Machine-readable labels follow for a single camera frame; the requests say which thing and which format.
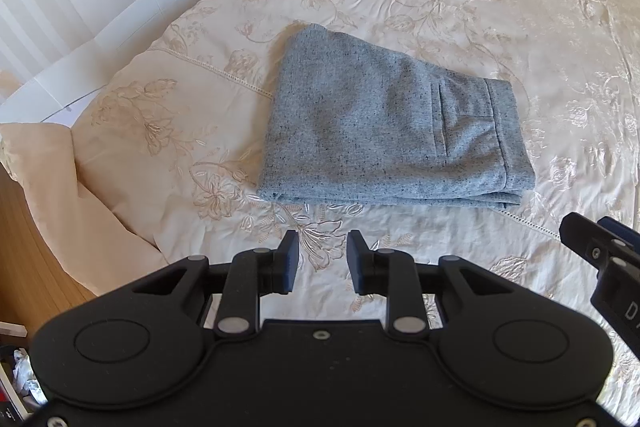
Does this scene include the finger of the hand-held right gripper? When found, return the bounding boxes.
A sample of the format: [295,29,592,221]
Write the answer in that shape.
[597,216,640,253]
[560,213,640,268]

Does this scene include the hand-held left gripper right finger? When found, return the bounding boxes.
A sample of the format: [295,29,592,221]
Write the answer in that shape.
[346,229,513,342]

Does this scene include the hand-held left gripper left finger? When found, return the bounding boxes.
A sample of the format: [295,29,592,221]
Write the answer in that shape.
[132,230,300,340]

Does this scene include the grey speckled pants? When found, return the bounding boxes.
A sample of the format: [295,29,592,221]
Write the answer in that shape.
[256,23,537,210]

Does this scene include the crumpled white paper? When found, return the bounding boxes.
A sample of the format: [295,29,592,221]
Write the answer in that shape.
[12,347,47,404]

